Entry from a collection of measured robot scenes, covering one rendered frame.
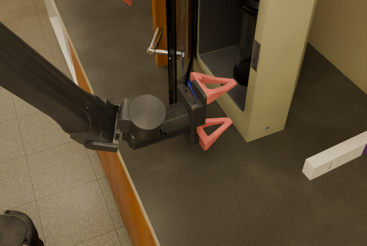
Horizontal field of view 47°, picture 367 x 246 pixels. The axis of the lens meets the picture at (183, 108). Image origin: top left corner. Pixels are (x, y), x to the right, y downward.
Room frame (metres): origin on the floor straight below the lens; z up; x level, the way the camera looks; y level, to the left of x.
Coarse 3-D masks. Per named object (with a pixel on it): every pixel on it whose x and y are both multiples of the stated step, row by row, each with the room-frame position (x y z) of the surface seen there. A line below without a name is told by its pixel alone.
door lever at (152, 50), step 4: (156, 28) 0.81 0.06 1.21; (160, 28) 0.80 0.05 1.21; (156, 32) 0.79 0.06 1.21; (160, 32) 0.79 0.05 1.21; (156, 36) 0.77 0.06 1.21; (160, 36) 0.78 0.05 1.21; (152, 40) 0.76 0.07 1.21; (156, 40) 0.76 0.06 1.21; (160, 40) 0.77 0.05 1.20; (152, 44) 0.74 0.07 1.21; (156, 44) 0.74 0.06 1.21; (148, 48) 0.73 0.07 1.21; (152, 48) 0.73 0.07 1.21; (156, 48) 0.73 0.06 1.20; (148, 52) 0.73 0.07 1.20; (152, 52) 0.72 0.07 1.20; (156, 52) 0.72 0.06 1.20; (160, 52) 0.72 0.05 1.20; (164, 52) 0.72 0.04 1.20
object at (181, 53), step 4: (176, 48) 0.73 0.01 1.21; (180, 48) 0.72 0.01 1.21; (176, 52) 0.72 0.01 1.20; (180, 52) 0.72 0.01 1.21; (184, 52) 0.71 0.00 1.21; (176, 56) 0.72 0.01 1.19; (180, 56) 0.71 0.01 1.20; (184, 56) 0.71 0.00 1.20; (180, 60) 0.72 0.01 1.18; (180, 64) 0.72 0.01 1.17; (180, 68) 0.72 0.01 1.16
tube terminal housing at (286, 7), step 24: (264, 0) 0.71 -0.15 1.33; (288, 0) 0.72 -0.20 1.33; (312, 0) 0.74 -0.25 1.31; (264, 24) 0.70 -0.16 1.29; (288, 24) 0.72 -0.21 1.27; (264, 48) 0.70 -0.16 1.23; (288, 48) 0.73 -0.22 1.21; (264, 72) 0.71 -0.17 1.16; (288, 72) 0.73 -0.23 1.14; (264, 96) 0.71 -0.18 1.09; (288, 96) 0.74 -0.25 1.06; (240, 120) 0.73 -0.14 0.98; (264, 120) 0.72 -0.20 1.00
